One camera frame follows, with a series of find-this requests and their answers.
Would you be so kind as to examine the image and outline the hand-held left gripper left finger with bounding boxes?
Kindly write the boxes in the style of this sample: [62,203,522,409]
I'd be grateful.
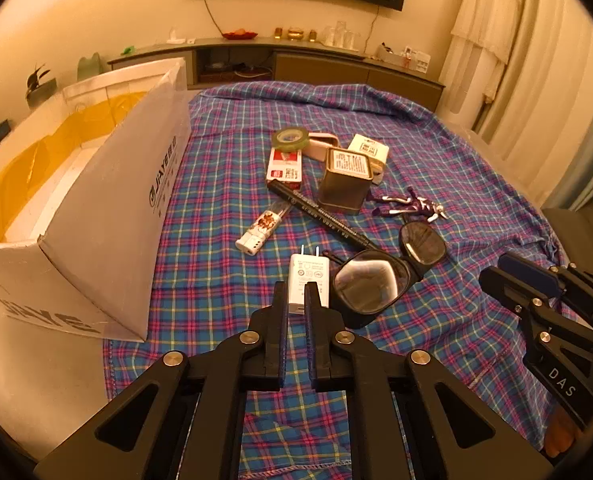
[34,281,290,480]

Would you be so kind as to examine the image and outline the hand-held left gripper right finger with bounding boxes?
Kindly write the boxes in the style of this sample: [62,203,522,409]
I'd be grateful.
[303,281,552,480]

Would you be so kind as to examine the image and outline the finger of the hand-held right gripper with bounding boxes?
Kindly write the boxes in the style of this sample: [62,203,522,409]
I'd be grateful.
[479,266,593,356]
[497,252,593,318]

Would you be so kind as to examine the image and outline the white charger plug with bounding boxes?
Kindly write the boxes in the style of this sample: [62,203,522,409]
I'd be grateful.
[287,245,332,317]

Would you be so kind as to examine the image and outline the black eyeglasses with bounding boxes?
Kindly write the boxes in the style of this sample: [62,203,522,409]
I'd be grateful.
[329,220,448,330]

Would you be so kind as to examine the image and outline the small white floral device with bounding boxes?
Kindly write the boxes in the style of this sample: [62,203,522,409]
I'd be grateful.
[235,207,290,255]

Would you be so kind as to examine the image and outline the black marker pen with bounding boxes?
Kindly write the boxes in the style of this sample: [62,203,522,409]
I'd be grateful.
[268,180,379,251]

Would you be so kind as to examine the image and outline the square metal tin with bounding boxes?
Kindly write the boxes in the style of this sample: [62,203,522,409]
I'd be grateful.
[317,147,374,216]

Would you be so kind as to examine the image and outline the red and white carton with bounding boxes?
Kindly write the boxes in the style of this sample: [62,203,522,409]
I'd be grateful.
[266,146,304,192]

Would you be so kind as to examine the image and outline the small white carton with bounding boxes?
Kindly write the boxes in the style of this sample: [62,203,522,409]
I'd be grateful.
[347,133,391,181]

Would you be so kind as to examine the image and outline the pink stapler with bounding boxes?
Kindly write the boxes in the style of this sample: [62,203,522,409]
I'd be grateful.
[303,131,340,161]

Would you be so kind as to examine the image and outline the green tape roll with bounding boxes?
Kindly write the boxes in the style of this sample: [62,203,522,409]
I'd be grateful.
[271,127,309,151]

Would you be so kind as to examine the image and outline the white cardboard box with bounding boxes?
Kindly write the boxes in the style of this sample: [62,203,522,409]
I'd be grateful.
[0,57,193,343]

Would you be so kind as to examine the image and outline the person's right hand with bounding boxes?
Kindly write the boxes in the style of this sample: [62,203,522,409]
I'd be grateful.
[545,402,584,458]

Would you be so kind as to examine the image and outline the blue plaid cloth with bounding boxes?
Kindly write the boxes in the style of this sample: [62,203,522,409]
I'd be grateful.
[101,81,577,480]

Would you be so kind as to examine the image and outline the pale curtain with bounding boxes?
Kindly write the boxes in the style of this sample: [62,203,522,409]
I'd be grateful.
[476,0,593,211]

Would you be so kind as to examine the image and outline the white desk calendar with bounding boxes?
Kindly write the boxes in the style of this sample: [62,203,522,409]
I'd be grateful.
[403,47,430,71]

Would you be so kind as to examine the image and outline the white lace covered appliance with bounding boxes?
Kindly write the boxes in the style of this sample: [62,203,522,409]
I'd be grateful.
[449,0,522,131]

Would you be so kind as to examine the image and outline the long grey tv cabinet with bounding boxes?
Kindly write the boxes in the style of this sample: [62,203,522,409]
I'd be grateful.
[107,37,447,113]

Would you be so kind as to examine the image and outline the cluster of clear glasses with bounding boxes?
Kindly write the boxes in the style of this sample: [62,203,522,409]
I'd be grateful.
[323,21,362,47]

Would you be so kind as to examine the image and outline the pale green chair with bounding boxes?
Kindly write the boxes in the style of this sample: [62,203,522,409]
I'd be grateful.
[76,52,102,83]

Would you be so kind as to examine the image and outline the dark potted plant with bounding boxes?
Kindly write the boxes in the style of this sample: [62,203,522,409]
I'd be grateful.
[26,64,52,92]

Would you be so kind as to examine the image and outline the black wall cable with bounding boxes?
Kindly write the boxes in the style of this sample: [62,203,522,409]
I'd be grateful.
[203,0,227,37]
[365,7,380,52]

